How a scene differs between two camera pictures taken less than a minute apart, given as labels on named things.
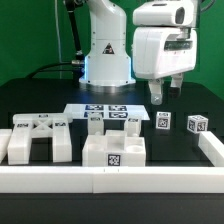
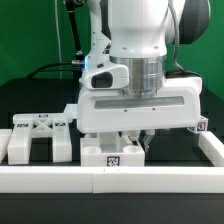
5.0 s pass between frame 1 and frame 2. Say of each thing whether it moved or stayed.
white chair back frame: stayed
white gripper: moved
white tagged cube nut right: stayed
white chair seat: stayed
